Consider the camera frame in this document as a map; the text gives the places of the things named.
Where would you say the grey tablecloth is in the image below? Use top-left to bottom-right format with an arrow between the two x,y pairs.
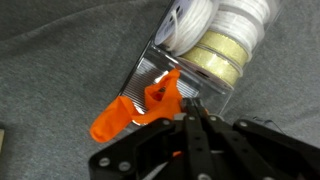
0,0 -> 320,180

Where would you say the white cord spool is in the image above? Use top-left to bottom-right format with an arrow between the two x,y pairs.
154,0 -> 215,57

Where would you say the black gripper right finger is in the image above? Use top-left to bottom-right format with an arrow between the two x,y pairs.
194,98 -> 320,180

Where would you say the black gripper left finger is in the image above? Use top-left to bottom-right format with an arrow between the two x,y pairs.
88,98 -> 202,180

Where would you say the orange soft sheet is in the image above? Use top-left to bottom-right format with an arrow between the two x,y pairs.
89,68 -> 185,144

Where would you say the white ribbon spool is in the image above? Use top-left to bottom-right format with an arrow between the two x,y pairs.
218,0 -> 272,22
209,9 -> 266,52

